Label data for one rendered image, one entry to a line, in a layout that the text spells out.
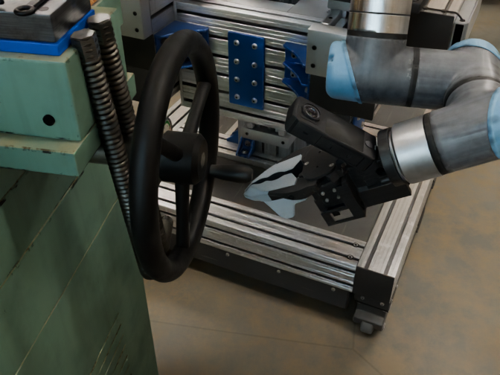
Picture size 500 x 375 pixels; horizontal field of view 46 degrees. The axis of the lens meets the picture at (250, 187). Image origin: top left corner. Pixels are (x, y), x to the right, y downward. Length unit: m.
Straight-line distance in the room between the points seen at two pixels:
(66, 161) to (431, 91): 0.43
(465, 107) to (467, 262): 1.15
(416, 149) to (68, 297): 0.51
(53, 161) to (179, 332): 0.97
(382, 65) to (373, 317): 0.87
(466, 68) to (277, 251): 0.82
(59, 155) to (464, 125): 0.43
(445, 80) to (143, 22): 0.72
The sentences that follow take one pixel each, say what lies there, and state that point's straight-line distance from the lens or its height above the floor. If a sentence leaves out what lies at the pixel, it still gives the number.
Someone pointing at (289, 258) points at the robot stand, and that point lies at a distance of 1.45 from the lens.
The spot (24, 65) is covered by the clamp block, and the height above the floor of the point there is 0.95.
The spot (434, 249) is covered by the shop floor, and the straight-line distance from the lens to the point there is 1.82.
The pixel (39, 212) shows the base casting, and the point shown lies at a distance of 0.77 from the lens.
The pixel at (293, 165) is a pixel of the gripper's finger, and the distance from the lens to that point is 0.77.
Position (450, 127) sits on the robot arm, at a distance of 0.68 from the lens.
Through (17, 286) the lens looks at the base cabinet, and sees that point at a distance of 0.76.
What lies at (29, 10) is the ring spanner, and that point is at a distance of 0.59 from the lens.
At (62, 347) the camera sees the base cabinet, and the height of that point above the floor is 0.52.
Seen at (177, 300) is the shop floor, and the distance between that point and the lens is 1.61.
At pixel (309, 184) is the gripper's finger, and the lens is 0.72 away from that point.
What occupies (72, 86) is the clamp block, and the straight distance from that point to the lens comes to 0.60.
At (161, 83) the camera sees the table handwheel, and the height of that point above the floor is 0.94.
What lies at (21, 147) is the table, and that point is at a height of 0.87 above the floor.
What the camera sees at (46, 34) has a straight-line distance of 0.60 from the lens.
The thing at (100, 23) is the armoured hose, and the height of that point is 0.97.
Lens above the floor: 1.21
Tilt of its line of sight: 38 degrees down
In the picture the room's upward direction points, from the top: straight up
